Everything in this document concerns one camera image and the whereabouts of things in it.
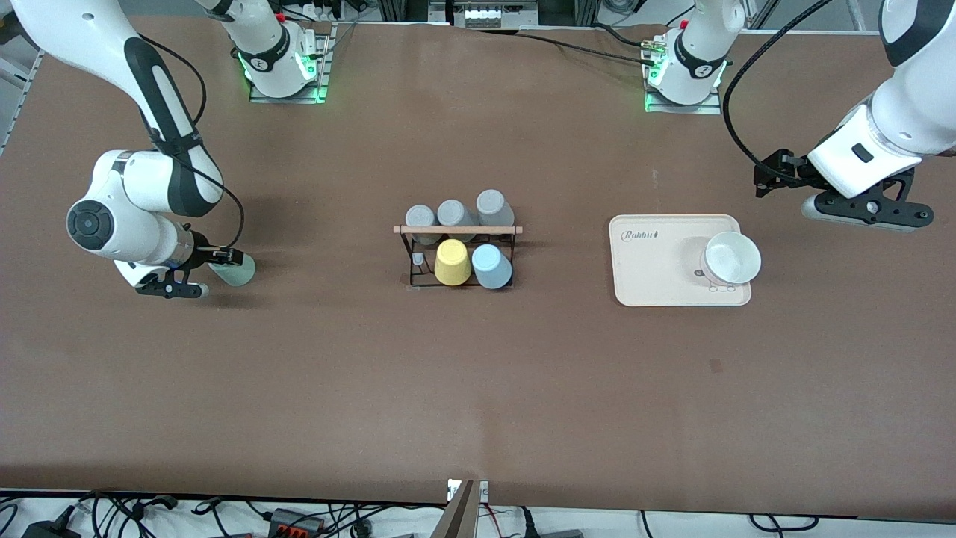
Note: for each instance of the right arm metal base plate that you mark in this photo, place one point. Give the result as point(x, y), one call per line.
point(317, 75)

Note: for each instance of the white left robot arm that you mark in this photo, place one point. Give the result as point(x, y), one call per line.
point(698, 52)

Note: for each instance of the pale green cup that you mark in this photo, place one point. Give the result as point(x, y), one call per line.
point(237, 275)

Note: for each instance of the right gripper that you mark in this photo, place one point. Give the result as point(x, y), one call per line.
point(201, 255)

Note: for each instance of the beige plastic tray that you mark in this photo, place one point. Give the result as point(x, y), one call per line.
point(657, 288)

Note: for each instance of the grey cup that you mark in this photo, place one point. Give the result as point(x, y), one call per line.
point(452, 213)
point(420, 217)
point(493, 205)

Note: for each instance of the black power adapter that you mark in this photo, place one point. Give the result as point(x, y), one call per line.
point(52, 530)

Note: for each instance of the white bowl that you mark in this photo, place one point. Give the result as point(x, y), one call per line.
point(732, 258)

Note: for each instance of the white camera bracket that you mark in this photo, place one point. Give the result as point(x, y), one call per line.
point(483, 492)

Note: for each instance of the white power strip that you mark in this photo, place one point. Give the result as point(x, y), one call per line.
point(317, 9)

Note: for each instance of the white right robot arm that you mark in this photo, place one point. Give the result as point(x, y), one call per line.
point(89, 30)

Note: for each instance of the light blue cup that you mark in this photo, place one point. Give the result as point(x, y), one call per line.
point(491, 267)

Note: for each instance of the grey camera post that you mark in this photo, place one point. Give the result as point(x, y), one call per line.
point(457, 515)

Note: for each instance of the grey electronics box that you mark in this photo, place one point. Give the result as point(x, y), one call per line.
point(485, 15)

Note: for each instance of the yellow cup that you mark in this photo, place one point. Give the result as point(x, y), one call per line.
point(452, 263)

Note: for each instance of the black orange connector block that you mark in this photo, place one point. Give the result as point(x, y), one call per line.
point(295, 521)

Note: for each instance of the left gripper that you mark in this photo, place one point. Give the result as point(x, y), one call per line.
point(793, 173)

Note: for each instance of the aluminium frame profile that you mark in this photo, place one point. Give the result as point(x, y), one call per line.
point(19, 104)

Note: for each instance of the brown table cover sheet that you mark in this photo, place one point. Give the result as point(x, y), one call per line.
point(299, 373)

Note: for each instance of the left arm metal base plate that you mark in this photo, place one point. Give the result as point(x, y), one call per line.
point(709, 107)

